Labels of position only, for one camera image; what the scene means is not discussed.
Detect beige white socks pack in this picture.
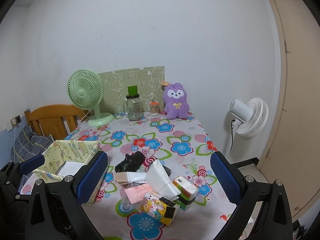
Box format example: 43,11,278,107
114,172,147,184

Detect black sock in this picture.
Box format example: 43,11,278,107
114,151,145,173

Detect orange green tissue pack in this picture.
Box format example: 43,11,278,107
172,176,199,211

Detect pink paper packet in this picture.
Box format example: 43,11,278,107
124,183,152,204

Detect white tissue pack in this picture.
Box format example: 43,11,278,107
146,159,181,201

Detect yellow cartoon tissue pack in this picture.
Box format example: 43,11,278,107
140,191,180,226

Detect plaid grey pillow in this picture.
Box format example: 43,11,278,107
11,125,53,163

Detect yellow cartoon fabric storage box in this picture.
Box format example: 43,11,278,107
33,140,99,183

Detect beige door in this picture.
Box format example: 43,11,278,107
258,0,319,220

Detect floral tablecloth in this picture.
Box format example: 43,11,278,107
19,110,241,240

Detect white standing fan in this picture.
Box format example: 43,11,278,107
226,97,269,153

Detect glass jar with green lid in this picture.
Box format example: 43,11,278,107
124,86,143,121

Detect green desk fan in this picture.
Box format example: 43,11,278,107
67,69,114,127

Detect small toothpick jar orange lid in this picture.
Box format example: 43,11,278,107
149,101,160,115

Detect purple bunny plush toy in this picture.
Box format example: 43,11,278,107
163,83,190,120

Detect green patterned board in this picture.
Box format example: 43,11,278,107
99,66,165,114

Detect fan power cable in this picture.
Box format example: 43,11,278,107
229,119,237,153

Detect wall power socket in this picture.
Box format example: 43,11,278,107
10,115,22,128

